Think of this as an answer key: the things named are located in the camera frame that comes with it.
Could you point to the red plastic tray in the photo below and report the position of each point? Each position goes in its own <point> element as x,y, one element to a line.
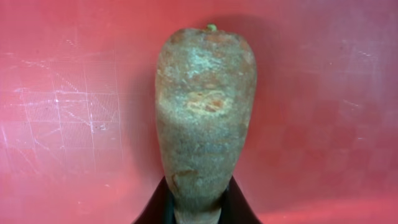
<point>78,138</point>

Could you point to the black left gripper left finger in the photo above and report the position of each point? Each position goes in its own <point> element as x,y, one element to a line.
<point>160,207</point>

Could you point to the carrot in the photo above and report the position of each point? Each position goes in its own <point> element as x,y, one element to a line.
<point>204,93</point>

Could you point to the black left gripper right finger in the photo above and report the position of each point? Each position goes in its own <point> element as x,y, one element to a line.
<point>234,207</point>

